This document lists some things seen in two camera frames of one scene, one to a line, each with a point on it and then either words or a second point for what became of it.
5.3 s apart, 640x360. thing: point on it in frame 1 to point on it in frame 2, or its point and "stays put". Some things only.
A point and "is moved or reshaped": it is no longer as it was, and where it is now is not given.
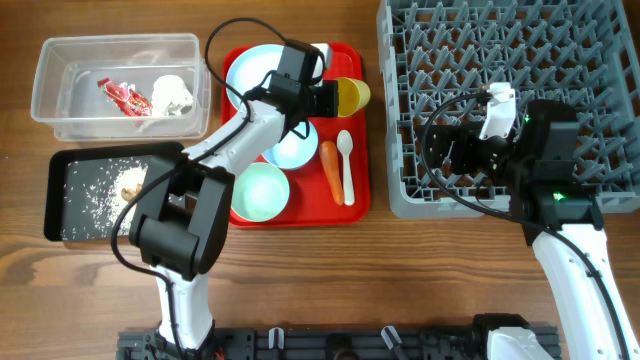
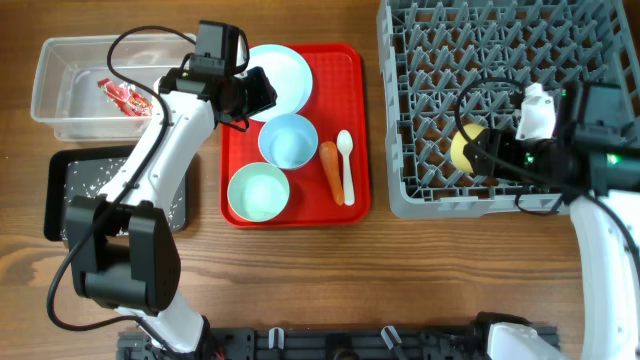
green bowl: [260, 192] stays put
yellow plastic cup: [353, 95] is moved or reshaped
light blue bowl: [294, 151] stays put
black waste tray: [86, 189] stays put
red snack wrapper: [126, 98] stays put
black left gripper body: [320, 101] to [251, 95]
